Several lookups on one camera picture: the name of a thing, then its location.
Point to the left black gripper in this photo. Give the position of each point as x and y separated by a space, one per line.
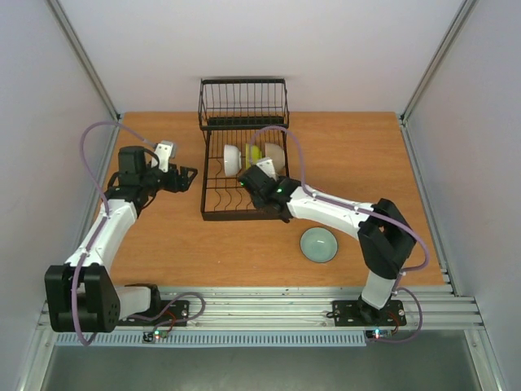
184 182

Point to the white bowl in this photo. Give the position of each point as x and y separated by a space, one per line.
232 158

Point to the lime green bowl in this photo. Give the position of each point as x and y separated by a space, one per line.
252 154

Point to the cream beige bowl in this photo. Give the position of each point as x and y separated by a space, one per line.
276 154

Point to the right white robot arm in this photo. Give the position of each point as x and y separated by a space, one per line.
385 237

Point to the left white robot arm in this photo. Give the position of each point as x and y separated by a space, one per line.
97 252

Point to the pale teal bowl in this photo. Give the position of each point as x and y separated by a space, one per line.
318 245

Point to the left small circuit board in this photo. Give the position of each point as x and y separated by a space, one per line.
153 337

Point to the small circuit board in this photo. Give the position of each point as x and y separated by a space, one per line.
378 334
153 337

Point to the right small circuit board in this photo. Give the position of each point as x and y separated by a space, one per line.
378 334

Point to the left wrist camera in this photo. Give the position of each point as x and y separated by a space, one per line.
164 151

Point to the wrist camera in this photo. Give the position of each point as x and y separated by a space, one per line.
266 165
164 151

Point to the black wire dish rack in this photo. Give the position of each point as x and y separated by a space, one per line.
230 111

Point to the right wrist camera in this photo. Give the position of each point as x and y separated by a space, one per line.
266 165

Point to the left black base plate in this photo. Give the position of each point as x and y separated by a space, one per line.
179 310

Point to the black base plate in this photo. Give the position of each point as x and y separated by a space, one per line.
356 313
179 310

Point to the aluminium rail base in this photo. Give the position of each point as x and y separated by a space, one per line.
431 308

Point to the grey slotted cable duct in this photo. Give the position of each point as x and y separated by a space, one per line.
223 339

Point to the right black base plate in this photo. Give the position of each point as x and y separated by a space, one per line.
356 313

